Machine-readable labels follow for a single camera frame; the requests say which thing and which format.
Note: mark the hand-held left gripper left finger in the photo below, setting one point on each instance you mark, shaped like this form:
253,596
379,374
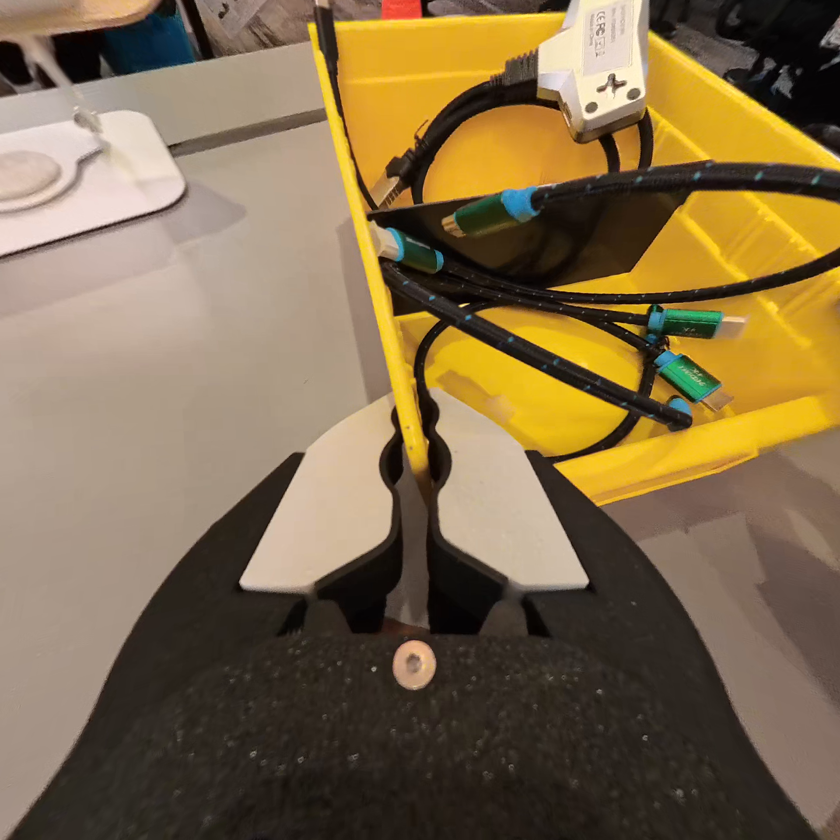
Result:
321,520

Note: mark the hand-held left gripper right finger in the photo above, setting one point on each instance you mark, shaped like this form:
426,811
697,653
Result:
506,520

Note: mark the white HDMI splitter adapter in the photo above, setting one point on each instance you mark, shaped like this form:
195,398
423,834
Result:
611,60

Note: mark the black bin divider panel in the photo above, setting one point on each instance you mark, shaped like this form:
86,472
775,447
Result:
579,243

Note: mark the yellow storage bin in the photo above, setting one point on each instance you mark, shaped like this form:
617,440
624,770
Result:
656,472

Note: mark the white tablet stand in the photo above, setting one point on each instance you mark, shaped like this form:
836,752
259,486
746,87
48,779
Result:
132,171

